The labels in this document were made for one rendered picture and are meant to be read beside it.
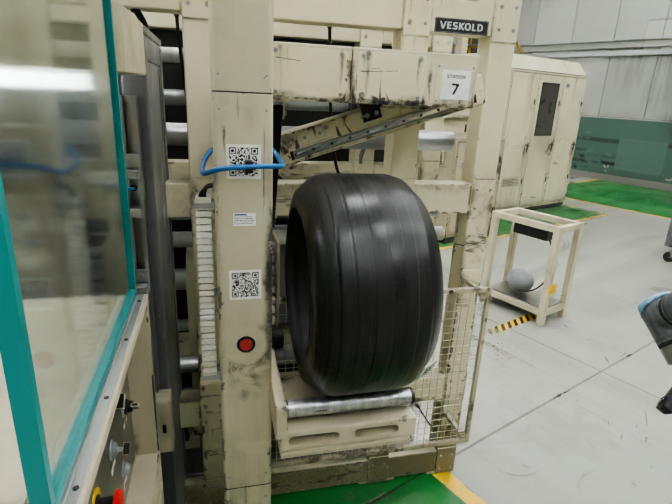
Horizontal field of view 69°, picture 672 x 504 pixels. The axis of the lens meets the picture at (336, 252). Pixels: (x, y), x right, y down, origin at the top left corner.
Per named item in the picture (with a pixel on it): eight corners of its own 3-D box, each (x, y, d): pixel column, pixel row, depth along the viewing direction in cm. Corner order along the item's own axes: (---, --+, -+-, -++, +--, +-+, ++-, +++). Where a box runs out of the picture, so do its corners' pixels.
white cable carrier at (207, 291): (203, 384, 123) (194, 197, 108) (203, 373, 127) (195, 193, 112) (221, 382, 124) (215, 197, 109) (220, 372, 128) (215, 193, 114)
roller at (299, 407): (283, 422, 121) (284, 407, 120) (281, 411, 126) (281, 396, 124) (414, 407, 130) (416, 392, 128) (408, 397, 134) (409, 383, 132)
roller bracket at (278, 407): (275, 442, 118) (276, 408, 115) (260, 358, 155) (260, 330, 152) (289, 440, 119) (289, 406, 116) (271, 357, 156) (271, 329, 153)
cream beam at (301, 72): (267, 100, 128) (267, 40, 124) (258, 98, 152) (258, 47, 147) (475, 109, 143) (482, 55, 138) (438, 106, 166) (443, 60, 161)
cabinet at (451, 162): (445, 245, 580) (458, 138, 542) (411, 233, 625) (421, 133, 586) (493, 235, 632) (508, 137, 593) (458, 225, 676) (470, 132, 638)
